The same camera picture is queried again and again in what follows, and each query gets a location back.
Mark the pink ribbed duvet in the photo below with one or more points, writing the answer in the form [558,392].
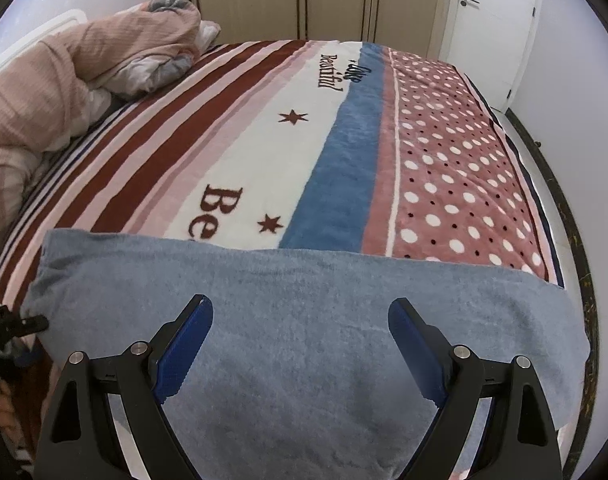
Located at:
[66,82]

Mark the white door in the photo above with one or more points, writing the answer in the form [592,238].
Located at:
[490,41]

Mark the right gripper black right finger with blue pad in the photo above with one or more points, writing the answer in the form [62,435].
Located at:
[518,440]

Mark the light blue fleece pants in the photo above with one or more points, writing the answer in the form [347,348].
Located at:
[299,377]

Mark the striped polka dot bed blanket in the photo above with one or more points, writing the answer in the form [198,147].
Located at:
[330,145]

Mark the person left hand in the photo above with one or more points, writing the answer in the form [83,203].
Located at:
[9,422]

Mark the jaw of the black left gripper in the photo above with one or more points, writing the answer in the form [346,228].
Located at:
[31,326]

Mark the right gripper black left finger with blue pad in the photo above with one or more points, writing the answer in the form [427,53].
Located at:
[79,440]

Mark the white headboard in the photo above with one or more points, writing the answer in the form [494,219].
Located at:
[57,24]

